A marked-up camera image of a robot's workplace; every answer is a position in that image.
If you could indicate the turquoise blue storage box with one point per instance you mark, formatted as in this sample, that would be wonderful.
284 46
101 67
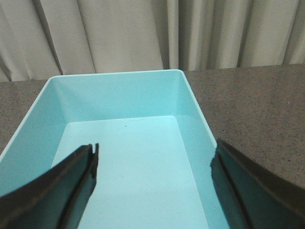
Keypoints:
155 148

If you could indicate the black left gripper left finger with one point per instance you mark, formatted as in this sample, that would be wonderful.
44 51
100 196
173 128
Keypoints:
57 199

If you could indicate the grey pleated curtain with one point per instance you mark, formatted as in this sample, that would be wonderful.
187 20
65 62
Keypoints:
44 38

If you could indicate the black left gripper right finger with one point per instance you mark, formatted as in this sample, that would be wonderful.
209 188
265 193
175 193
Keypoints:
253 197

